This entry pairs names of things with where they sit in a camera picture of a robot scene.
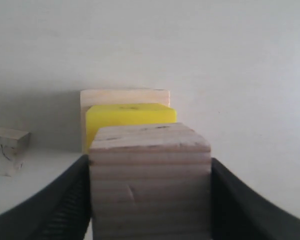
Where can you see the small pale wooden cube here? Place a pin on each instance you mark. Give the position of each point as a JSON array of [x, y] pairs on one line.
[[13, 147]]

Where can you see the medium striped wooden cube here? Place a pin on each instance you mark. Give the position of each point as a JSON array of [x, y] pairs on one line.
[[150, 182]]

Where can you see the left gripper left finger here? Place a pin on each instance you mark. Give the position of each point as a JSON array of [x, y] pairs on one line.
[[60, 211]]

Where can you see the large pale wooden cube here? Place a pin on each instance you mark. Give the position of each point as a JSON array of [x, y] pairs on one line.
[[91, 97]]

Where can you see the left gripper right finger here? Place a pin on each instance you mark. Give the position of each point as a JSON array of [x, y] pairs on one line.
[[240, 213]]

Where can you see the yellow cube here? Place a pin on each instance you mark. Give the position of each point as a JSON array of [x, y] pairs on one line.
[[107, 115]]

